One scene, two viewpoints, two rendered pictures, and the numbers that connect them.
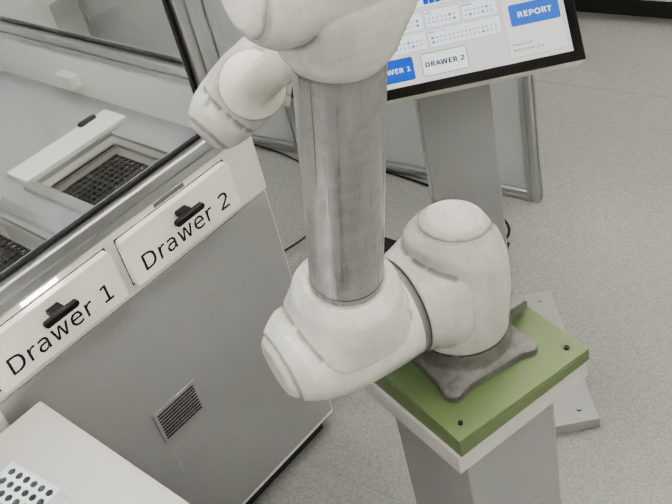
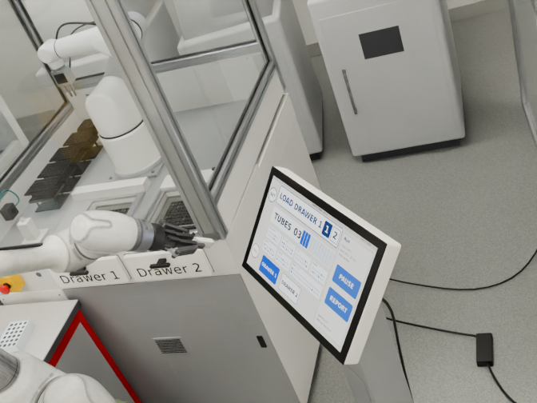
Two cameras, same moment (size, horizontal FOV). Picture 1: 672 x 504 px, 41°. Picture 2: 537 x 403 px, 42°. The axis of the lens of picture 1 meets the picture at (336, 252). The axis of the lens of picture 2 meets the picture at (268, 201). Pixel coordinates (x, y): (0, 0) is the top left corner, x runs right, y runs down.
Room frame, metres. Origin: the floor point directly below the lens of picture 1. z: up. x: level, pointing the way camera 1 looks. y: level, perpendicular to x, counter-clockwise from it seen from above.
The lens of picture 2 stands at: (1.11, -1.61, 2.21)
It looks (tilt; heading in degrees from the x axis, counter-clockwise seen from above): 33 degrees down; 67
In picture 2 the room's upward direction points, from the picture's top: 22 degrees counter-clockwise
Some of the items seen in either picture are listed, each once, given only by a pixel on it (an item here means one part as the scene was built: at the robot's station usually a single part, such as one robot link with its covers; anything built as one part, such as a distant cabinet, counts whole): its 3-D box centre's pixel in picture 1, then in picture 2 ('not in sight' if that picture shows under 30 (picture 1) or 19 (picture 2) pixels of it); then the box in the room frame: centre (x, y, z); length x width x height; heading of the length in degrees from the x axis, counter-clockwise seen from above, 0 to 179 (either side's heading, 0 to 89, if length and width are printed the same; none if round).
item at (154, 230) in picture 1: (181, 222); (167, 264); (1.51, 0.28, 0.87); 0.29 x 0.02 x 0.11; 131
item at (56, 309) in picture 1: (57, 311); (80, 270); (1.28, 0.50, 0.91); 0.07 x 0.04 x 0.01; 131
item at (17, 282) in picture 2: not in sight; (9, 281); (1.08, 0.76, 0.88); 0.07 x 0.05 x 0.07; 131
